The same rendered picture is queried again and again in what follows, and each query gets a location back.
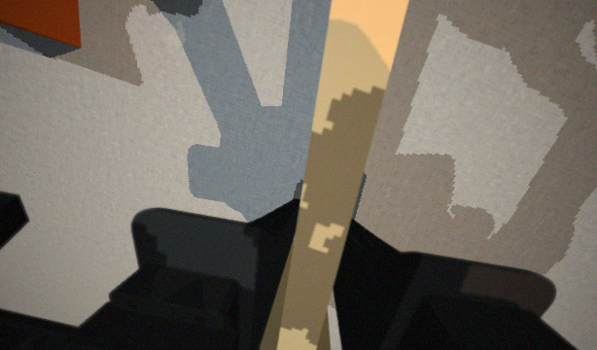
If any brown wooden post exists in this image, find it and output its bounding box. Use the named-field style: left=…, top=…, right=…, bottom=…
left=259, top=240, right=332, bottom=350

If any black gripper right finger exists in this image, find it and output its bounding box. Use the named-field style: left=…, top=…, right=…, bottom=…
left=333, top=219, right=556, bottom=350

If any long tan wooden rail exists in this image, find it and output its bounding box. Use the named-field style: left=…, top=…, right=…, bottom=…
left=277, top=0, right=408, bottom=350

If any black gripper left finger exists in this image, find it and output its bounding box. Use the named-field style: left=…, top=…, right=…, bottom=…
left=131, top=198, right=300, bottom=350

